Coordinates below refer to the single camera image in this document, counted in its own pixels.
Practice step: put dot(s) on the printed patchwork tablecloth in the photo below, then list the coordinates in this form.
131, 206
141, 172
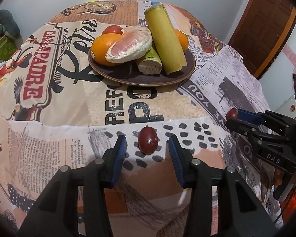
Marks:
56, 110

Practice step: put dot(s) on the red tomato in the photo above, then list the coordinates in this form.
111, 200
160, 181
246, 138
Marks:
113, 29

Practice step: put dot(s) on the red grape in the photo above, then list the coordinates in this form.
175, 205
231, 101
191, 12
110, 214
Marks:
147, 140
232, 114

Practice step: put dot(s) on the short green sugarcane piece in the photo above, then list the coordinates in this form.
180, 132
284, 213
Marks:
150, 63

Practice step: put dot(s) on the brown wooden door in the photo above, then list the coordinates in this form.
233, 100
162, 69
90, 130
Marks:
263, 28

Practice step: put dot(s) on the grey plush toy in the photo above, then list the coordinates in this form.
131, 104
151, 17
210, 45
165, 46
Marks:
8, 26

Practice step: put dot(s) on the peeled pomelo segment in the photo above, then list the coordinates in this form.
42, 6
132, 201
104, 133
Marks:
134, 43

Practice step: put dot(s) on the large orange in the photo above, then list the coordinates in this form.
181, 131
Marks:
100, 47

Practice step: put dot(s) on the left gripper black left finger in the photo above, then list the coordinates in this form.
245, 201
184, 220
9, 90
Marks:
55, 211

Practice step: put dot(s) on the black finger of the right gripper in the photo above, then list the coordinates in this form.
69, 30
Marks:
238, 126
250, 117

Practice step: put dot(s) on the orange with Dole sticker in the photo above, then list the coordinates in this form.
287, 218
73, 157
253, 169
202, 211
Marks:
183, 39

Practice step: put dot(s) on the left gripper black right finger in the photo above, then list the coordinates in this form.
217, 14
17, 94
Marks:
240, 213

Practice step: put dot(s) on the long yellow sugarcane piece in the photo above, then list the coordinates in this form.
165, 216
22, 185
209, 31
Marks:
166, 41

